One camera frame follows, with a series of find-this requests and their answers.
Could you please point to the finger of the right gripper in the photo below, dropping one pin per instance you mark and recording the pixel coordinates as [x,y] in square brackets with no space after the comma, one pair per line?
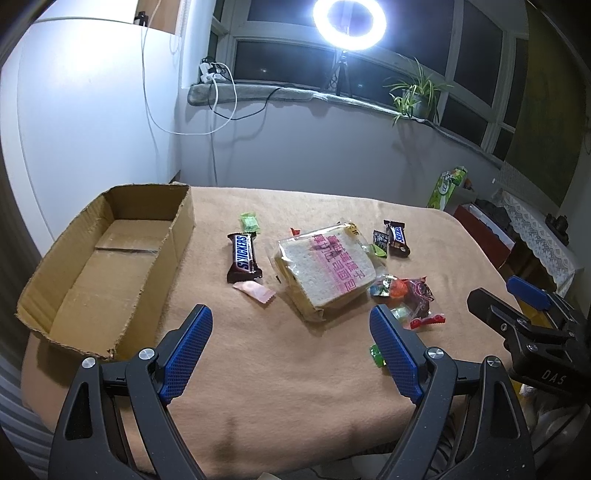
[503,322]
[531,290]

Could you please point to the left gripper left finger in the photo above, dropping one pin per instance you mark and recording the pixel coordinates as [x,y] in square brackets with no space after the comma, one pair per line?
[90,441]

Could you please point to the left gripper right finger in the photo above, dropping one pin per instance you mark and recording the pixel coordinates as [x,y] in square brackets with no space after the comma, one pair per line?
[493,441]

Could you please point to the red clear snack bag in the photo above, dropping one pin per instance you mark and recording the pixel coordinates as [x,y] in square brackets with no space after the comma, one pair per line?
[411,301]

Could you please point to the small Snickers bar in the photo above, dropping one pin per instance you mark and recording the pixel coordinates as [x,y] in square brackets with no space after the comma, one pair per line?
[397,244]

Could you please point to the black candy packet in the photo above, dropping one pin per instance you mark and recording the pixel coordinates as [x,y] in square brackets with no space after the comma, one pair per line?
[381,239]

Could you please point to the pink candy packet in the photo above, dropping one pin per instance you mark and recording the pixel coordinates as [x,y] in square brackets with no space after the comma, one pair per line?
[255,290]

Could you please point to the large Snickers bar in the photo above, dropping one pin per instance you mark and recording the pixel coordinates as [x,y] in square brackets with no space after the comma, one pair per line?
[244,266]

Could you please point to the bagged sliced bread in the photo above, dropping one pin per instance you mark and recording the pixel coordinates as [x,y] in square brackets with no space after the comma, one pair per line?
[326,269]

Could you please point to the green candy packet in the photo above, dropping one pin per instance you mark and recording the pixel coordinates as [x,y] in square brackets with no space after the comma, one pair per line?
[250,223]

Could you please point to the lace covered side table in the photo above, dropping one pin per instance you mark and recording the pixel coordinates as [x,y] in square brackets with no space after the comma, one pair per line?
[529,223]

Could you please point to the small green jelly candy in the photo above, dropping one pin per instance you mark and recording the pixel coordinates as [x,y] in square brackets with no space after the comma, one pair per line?
[377,356]

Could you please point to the brown cardboard box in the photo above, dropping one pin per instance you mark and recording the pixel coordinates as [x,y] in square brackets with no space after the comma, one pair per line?
[101,288]

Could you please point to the green juice carton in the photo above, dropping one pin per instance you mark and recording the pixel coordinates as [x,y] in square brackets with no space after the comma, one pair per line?
[445,186]

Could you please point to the beige table blanket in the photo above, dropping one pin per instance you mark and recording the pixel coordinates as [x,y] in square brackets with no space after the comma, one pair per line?
[272,393]

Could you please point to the potted spider plant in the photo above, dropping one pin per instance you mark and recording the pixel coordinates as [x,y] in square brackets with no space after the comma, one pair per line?
[417,98]

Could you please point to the grey windowsill cloth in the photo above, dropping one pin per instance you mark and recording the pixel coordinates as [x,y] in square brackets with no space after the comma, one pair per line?
[199,95]

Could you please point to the white power strip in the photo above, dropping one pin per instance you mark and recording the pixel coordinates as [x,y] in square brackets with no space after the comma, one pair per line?
[211,71]

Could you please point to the ring light tripod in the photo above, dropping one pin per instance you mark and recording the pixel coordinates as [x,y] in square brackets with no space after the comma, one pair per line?
[338,82]

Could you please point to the white ring light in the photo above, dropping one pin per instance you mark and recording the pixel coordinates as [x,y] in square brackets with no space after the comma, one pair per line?
[350,25]

